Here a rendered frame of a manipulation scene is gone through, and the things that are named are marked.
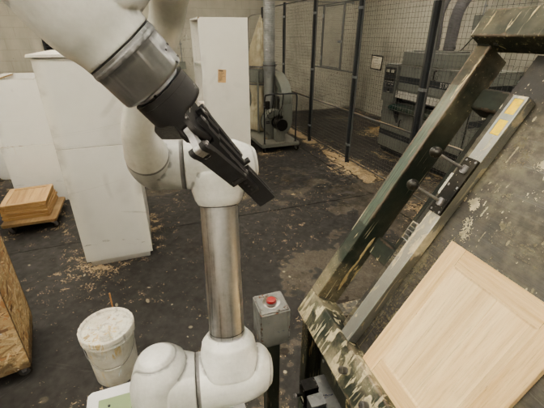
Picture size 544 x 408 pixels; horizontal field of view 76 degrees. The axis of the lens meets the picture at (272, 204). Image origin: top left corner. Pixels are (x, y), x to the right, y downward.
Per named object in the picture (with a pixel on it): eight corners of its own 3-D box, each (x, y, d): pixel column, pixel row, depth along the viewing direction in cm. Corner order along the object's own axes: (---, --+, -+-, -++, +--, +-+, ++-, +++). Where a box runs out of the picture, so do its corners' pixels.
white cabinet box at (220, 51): (203, 172, 528) (189, 19, 438) (240, 167, 546) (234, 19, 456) (211, 186, 477) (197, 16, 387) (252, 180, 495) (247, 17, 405)
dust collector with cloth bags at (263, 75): (241, 134, 722) (236, 14, 626) (273, 132, 743) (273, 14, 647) (262, 154, 606) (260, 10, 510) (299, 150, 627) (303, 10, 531)
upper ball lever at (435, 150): (461, 176, 111) (425, 154, 111) (469, 165, 110) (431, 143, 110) (465, 176, 107) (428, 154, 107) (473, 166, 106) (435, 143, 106)
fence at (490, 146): (349, 333, 128) (341, 330, 126) (520, 101, 107) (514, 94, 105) (355, 343, 124) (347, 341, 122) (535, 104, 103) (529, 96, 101)
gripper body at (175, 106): (177, 78, 39) (230, 136, 44) (180, 56, 45) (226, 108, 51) (129, 118, 41) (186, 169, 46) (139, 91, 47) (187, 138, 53)
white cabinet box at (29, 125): (21, 130, 463) (3, 73, 431) (70, 127, 481) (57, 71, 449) (2, 147, 395) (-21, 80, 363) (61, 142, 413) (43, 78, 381)
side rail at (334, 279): (330, 293, 152) (311, 287, 147) (492, 61, 128) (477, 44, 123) (336, 303, 147) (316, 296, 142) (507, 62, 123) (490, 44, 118)
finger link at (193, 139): (185, 106, 44) (184, 123, 40) (213, 134, 47) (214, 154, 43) (172, 116, 45) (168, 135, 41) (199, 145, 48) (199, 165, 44)
